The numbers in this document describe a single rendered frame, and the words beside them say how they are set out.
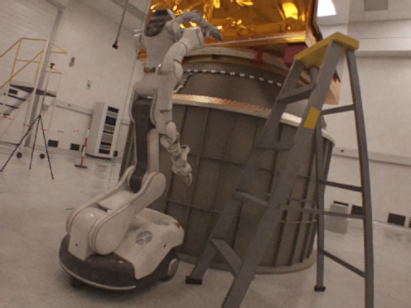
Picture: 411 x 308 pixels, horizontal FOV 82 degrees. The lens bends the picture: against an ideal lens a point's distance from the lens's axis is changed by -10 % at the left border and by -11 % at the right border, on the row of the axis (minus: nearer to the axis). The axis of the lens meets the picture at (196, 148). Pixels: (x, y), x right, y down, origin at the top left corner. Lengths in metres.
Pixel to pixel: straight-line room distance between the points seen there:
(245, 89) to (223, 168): 0.65
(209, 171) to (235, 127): 0.38
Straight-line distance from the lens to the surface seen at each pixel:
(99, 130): 9.60
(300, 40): 2.16
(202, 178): 1.95
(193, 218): 2.00
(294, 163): 1.23
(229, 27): 2.47
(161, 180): 1.53
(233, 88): 2.12
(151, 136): 1.48
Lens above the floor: 0.76
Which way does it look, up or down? 2 degrees up
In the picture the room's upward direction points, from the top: 11 degrees clockwise
